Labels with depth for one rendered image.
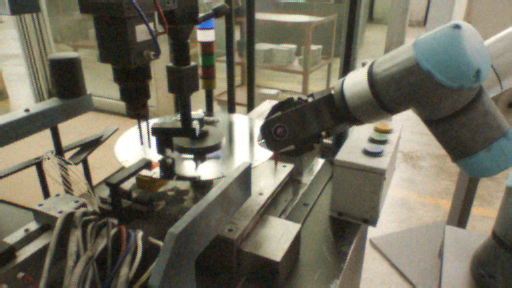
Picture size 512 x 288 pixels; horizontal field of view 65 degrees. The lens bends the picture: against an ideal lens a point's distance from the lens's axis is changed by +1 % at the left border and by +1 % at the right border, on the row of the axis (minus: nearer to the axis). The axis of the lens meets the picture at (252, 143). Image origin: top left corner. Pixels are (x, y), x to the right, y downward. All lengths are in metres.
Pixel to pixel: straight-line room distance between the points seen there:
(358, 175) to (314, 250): 0.18
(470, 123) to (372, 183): 0.41
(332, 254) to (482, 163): 0.40
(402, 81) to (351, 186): 0.45
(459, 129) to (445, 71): 0.08
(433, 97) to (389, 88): 0.05
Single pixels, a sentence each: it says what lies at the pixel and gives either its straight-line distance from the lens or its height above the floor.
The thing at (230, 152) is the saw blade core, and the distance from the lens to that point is 0.77.
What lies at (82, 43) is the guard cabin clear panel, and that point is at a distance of 1.67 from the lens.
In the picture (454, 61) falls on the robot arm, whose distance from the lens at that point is 0.46.
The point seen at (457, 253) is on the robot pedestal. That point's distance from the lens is 0.93.
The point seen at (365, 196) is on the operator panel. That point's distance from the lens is 0.90.
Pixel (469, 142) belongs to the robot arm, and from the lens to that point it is 0.52.
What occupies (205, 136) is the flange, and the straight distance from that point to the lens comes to 0.81.
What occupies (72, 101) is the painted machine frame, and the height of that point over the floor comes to 1.04.
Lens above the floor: 1.29
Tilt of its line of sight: 25 degrees down
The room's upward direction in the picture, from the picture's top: straight up
